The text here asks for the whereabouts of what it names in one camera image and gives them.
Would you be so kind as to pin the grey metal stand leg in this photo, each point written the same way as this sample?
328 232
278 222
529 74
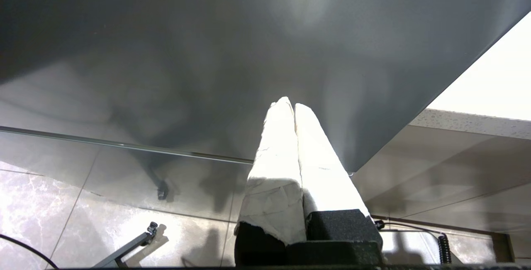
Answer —
128 247

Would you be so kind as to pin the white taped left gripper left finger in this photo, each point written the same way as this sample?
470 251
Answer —
274 158

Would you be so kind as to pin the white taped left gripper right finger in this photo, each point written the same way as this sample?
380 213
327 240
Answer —
323 170

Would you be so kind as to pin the beige base cabinet front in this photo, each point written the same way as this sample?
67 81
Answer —
456 170

